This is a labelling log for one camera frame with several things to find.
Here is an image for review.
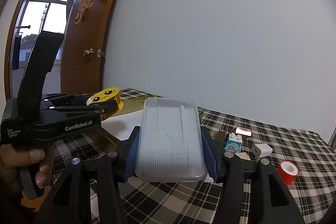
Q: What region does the yellow cartoon tape roll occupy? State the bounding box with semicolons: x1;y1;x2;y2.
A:
86;87;123;121

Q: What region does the white charger cube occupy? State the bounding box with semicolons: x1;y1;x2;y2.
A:
251;143;273;159

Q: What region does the white blue sun toy brick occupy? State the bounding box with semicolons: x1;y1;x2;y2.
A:
224;133;243;153

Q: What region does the clear plastic swab box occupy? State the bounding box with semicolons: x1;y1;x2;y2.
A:
135;97;207;182

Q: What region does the person's left hand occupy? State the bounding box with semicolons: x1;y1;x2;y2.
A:
1;144;54;193

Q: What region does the gold metal tin box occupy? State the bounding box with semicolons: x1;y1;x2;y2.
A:
86;96;206;151

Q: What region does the red tape roll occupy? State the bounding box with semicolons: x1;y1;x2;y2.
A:
277;160;299;185

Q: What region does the brass door knob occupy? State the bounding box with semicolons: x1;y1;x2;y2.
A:
83;48;95;58

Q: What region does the brown wooden door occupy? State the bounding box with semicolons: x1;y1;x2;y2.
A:
60;0;113;94

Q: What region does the pink rectangular lighter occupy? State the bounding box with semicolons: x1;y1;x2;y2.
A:
235;127;252;138

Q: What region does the brown wooden comb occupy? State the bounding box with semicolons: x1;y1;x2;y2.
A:
216;128;250;160

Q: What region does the plaid curtain at right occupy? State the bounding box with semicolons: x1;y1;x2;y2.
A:
328;128;336;151

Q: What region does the gold door ornament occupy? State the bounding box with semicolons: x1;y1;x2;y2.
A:
74;0;94;24

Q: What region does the window with white frame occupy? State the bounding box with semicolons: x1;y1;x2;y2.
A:
12;0;74;71

